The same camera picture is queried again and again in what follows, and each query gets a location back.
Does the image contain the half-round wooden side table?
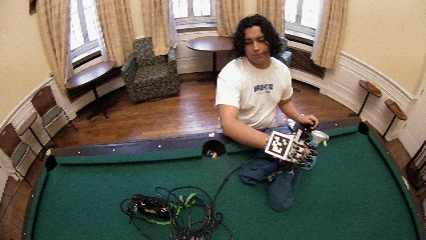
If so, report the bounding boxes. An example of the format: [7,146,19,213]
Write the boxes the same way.
[63,60,117,121]

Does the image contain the blue grey upholstered chair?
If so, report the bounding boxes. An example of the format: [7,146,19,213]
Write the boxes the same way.
[272,37,294,68]

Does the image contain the small wooden wall ledge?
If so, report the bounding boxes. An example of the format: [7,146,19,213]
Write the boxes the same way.
[355,79,383,117]
[381,98,408,139]

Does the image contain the dark wooden table rail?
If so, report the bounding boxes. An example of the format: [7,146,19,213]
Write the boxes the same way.
[49,116,363,158]

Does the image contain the the person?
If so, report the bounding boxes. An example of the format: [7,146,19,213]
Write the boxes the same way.
[214,13,320,148]

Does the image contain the window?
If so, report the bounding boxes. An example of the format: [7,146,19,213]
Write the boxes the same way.
[170,0,218,31]
[67,0,103,64]
[283,0,324,42]

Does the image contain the white spray bottle black top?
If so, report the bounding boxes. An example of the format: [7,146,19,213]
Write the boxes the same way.
[287,120,331,148]

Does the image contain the blue denim cloth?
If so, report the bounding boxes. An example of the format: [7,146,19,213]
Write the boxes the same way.
[238,125,319,213]

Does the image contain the green cable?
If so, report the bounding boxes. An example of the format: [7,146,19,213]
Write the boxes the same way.
[151,192,198,226]

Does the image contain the green patterned armchair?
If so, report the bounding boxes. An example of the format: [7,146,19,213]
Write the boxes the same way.
[119,36,180,103]

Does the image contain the dark radiator grille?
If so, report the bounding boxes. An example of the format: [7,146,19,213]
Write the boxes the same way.
[288,46,326,79]

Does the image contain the tangled black cable bundle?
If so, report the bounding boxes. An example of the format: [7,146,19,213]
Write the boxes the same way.
[118,185,235,240]

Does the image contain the wooden chair with grey seat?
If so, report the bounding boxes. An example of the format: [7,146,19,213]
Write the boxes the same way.
[0,122,45,183]
[29,85,77,148]

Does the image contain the black electronic box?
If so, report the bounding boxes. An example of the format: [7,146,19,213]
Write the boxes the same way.
[129,194,172,218]

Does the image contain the white marker cube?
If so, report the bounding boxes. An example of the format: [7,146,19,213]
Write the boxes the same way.
[263,130,296,161]

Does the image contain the long thin black cable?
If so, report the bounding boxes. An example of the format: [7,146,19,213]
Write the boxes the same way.
[211,156,267,203]

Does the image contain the round wooden pedestal table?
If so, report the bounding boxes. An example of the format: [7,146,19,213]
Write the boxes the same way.
[184,35,234,81]

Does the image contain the dark wooden rack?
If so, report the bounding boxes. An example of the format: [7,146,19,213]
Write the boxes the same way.
[404,139,426,191]

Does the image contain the beige curtain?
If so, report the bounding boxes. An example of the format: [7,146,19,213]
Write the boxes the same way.
[139,0,172,57]
[255,0,286,37]
[215,0,246,38]
[310,0,349,70]
[35,0,74,94]
[94,0,135,68]

